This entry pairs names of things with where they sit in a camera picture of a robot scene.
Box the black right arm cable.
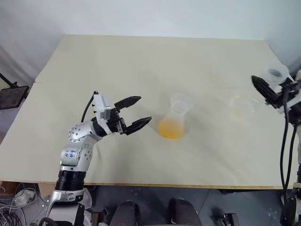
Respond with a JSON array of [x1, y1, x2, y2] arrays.
[[280, 86, 301, 197]]

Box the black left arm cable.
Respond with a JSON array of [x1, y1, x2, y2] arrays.
[[80, 93, 95, 123]]

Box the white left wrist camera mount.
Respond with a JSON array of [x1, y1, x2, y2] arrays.
[[92, 92, 116, 136]]

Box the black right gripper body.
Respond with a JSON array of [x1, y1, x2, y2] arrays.
[[266, 86, 295, 115]]

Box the white cable bundle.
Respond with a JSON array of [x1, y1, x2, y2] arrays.
[[0, 182, 39, 226]]

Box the clear wide plastic cup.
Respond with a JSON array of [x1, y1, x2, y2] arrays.
[[229, 95, 259, 121]]

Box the black mesh panel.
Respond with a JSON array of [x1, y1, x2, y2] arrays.
[[0, 86, 30, 110]]

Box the dark rounded shape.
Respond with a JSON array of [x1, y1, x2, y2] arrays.
[[168, 198, 202, 226], [110, 200, 143, 226]]

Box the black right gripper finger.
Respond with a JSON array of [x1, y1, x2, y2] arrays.
[[251, 75, 277, 101], [281, 80, 301, 90]]

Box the black stand rod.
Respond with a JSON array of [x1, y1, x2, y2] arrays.
[[0, 73, 18, 88]]

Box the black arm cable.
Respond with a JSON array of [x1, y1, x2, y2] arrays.
[[80, 93, 95, 123], [280, 86, 301, 197]]

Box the flask with orange liquid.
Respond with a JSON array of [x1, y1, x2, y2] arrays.
[[158, 92, 195, 140]]

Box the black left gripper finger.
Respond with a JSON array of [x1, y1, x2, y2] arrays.
[[124, 116, 153, 136], [113, 95, 143, 112]]

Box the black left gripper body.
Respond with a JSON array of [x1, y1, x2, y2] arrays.
[[108, 106, 128, 136]]

